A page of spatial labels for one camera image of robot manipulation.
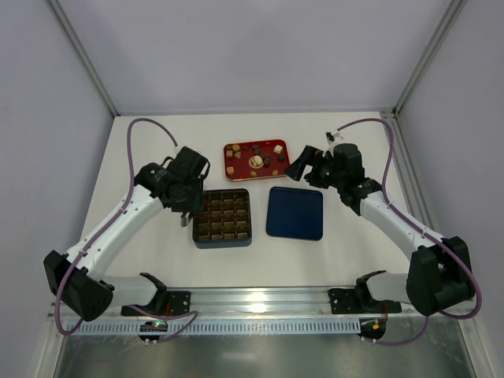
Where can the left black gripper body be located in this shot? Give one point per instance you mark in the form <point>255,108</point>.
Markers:
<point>187,205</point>

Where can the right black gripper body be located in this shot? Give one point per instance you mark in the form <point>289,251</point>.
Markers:
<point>312,166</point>

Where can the white round chocolate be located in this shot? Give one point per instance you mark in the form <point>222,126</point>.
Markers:
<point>256,161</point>

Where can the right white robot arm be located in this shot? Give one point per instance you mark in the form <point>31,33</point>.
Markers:
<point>438,274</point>

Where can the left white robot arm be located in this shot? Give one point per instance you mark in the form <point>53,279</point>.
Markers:
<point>78,276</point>

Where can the blue chocolate box with insert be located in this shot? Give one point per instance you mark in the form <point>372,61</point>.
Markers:
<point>225,220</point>

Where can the blue box lid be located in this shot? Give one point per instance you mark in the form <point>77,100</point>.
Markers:
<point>295,214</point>

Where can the red rectangular tray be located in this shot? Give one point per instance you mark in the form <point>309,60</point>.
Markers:
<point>238,155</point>

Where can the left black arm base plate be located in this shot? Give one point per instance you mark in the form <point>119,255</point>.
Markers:
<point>173,303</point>

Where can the aluminium rail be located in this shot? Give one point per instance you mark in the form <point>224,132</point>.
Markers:
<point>259,300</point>

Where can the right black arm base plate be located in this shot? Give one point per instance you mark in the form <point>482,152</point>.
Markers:
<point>358,301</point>

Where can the slotted cable duct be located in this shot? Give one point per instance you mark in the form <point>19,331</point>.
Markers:
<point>214,326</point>

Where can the right frame post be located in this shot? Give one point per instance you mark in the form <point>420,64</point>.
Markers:
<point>436,40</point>

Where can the frame post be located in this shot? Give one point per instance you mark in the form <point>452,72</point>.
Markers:
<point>436,40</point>
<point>69,32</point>

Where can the left frame post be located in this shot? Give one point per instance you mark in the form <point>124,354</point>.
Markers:
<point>69,32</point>

